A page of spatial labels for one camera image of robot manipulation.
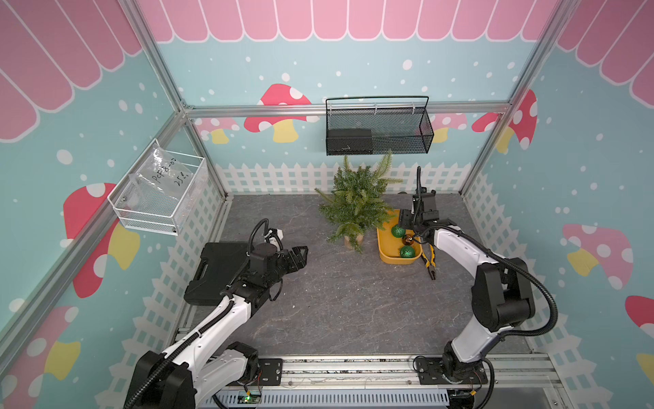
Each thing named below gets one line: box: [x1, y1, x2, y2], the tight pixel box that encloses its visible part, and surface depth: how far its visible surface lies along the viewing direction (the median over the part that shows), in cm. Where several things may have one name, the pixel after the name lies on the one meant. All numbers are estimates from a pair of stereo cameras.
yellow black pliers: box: [420, 243, 437, 281], surface depth 98 cm
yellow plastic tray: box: [376, 208, 424, 265], surface depth 101 cm
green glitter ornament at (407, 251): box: [400, 244, 417, 259], surface depth 98 cm
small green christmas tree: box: [314, 149, 403, 254], surface depth 82 cm
